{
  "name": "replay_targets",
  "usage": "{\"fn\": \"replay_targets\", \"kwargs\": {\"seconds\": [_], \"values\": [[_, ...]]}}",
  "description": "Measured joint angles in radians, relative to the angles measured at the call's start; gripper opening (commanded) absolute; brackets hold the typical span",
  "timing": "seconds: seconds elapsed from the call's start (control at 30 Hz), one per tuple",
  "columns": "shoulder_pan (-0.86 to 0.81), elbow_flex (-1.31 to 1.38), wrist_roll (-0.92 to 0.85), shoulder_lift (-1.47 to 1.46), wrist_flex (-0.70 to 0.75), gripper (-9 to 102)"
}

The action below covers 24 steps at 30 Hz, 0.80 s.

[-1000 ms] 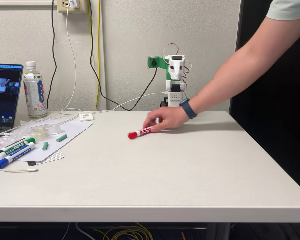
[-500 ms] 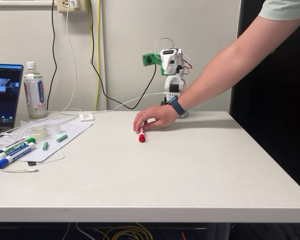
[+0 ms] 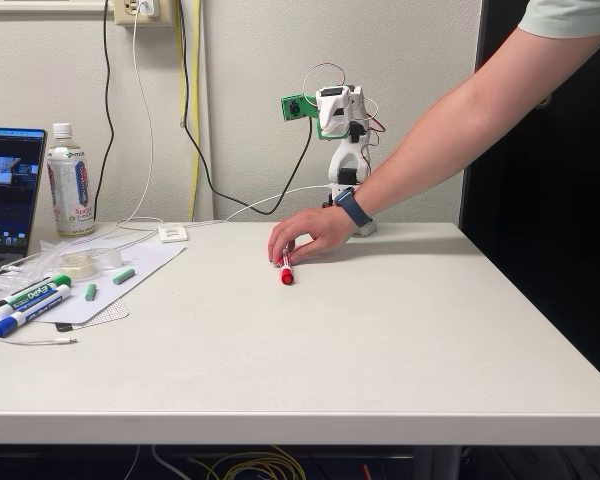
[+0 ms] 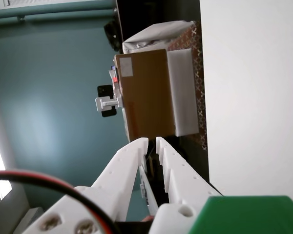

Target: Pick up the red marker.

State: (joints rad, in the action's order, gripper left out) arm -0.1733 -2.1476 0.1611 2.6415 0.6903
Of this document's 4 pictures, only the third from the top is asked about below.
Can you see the red Expo marker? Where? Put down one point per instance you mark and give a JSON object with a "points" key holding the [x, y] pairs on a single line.
{"points": [[286, 272]]}

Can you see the green Expo marker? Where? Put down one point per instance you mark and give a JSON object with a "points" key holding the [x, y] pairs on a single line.
{"points": [[32, 295]]}

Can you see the blue Expo marker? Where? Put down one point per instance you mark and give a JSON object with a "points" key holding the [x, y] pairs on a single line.
{"points": [[7, 326]]}

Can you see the person's hand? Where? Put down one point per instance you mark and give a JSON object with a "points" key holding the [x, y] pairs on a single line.
{"points": [[320, 230]]}

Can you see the blue wrist watch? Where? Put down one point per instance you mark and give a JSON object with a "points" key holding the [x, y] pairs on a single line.
{"points": [[352, 207]]}

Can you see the brass door knob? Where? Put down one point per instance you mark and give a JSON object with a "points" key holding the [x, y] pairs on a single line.
{"points": [[546, 102]]}

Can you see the white USB hub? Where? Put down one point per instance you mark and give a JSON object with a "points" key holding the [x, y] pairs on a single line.
{"points": [[172, 233]]}

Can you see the white charger plug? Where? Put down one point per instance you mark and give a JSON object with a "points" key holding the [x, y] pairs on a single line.
{"points": [[147, 7]]}

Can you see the white mesh mat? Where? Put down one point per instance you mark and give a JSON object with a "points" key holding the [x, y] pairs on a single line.
{"points": [[140, 265]]}

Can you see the black door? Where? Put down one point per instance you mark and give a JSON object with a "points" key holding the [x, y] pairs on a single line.
{"points": [[555, 250]]}

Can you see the small green cylinder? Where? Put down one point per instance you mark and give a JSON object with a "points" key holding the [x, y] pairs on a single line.
{"points": [[90, 292], [123, 276]]}

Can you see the clear plastic drink bottle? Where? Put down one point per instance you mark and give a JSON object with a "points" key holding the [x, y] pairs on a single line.
{"points": [[70, 200]]}

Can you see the clear tape roll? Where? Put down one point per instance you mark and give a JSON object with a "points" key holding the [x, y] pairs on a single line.
{"points": [[87, 262]]}

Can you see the open laptop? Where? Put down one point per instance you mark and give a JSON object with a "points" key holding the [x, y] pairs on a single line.
{"points": [[10, 200]]}

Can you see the small black card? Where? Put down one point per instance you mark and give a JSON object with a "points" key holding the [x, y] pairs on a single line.
{"points": [[64, 327]]}

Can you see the clear plastic bags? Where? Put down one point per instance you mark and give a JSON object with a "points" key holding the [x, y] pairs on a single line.
{"points": [[27, 270]]}

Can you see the green gripper camera module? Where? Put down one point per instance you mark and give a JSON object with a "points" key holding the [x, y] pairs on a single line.
{"points": [[294, 107]]}

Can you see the beige wall outlet plate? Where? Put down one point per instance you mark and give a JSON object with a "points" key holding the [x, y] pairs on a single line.
{"points": [[122, 15]]}

